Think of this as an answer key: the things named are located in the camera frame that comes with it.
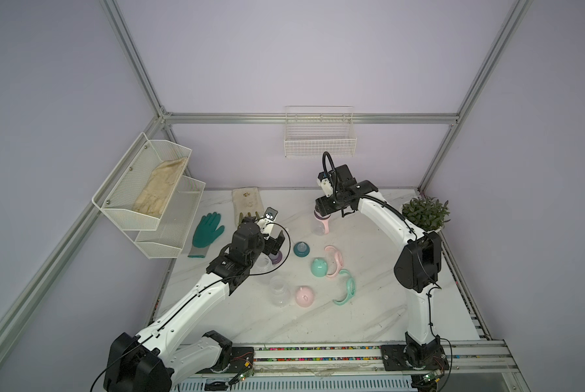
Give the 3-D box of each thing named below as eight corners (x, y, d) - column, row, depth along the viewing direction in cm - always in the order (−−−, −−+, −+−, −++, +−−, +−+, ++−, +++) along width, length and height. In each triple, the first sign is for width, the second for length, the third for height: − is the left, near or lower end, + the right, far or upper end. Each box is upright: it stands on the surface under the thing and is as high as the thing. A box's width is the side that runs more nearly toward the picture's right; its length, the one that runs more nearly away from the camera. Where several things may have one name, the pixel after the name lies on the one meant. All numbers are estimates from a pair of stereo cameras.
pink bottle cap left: (295, 307, 85) (295, 303, 82) (295, 290, 89) (295, 286, 86) (313, 307, 85) (314, 303, 82) (313, 290, 89) (313, 286, 86)
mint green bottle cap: (316, 279, 93) (316, 274, 89) (308, 267, 96) (309, 262, 92) (328, 273, 94) (330, 267, 91) (321, 261, 97) (322, 255, 94)
